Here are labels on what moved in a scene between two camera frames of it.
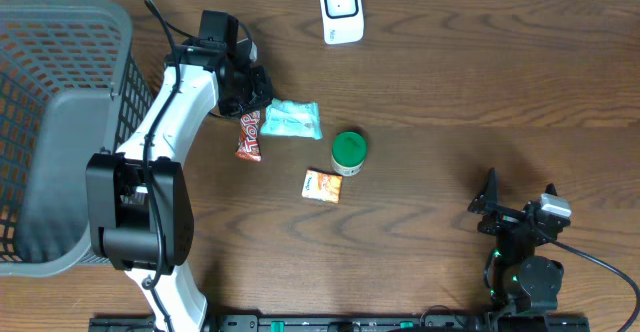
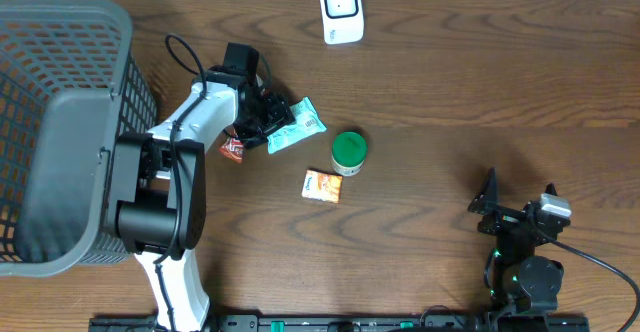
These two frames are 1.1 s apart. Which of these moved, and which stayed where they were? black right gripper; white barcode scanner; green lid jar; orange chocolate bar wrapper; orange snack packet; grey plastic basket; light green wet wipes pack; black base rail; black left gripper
Moved: orange chocolate bar wrapper; light green wet wipes pack; black left gripper
Stayed: green lid jar; black right gripper; orange snack packet; white barcode scanner; black base rail; grey plastic basket
